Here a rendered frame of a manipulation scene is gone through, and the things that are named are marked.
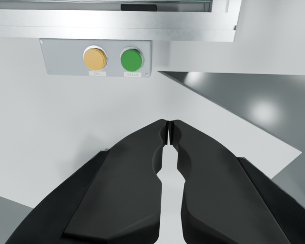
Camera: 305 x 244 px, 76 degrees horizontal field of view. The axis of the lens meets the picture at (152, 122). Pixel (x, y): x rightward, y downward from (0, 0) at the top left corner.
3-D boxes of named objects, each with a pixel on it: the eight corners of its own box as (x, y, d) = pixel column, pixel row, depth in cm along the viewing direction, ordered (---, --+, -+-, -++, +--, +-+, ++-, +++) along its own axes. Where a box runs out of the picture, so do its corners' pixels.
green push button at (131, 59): (143, 69, 39) (142, 71, 37) (123, 68, 39) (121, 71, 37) (143, 48, 37) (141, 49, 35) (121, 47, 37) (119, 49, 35)
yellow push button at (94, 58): (108, 68, 39) (105, 70, 37) (88, 68, 39) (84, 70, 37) (106, 47, 37) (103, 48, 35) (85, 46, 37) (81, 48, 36)
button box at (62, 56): (152, 70, 44) (150, 78, 38) (60, 68, 45) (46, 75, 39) (152, 37, 41) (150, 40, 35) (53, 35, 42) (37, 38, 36)
